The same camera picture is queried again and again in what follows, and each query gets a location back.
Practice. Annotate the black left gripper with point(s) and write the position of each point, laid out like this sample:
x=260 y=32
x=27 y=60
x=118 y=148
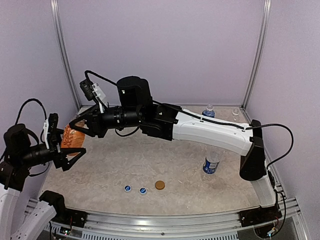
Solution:
x=58 y=158

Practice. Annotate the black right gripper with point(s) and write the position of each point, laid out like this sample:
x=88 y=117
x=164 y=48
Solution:
x=95 y=126

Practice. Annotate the orange juice bottle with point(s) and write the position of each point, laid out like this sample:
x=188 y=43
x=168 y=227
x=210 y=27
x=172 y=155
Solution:
x=72 y=138

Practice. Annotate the white blue bottle cap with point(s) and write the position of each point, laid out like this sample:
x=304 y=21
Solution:
x=142 y=190
x=127 y=188

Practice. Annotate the gold juice bottle cap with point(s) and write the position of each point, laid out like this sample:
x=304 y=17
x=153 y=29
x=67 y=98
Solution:
x=159 y=185

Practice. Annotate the blue label water bottle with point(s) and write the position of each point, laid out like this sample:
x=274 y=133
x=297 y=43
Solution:
x=209 y=111

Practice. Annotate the Pepsi water bottle blue cap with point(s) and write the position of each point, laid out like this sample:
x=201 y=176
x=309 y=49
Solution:
x=213 y=157

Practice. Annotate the clear plastic bottle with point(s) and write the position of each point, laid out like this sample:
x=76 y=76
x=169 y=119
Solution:
x=236 y=115

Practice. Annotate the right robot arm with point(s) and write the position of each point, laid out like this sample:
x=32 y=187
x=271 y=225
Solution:
x=171 y=122

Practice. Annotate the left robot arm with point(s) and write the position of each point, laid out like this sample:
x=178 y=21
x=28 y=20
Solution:
x=19 y=157

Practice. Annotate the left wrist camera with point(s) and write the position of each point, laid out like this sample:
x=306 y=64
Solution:
x=49 y=127

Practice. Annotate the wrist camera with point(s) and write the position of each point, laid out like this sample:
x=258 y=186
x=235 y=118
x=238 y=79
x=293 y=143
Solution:
x=93 y=92
x=49 y=127

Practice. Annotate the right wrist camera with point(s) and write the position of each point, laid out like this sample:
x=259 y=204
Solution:
x=93 y=92

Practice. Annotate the front aluminium frame rail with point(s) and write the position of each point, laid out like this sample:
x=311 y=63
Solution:
x=229 y=225

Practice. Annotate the left aluminium corner post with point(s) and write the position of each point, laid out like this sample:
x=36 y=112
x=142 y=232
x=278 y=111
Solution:
x=54 y=5

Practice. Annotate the aluminium corner post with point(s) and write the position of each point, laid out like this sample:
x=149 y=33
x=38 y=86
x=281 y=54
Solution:
x=54 y=5
x=258 y=53

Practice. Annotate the right aluminium corner post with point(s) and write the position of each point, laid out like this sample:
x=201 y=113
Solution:
x=258 y=53

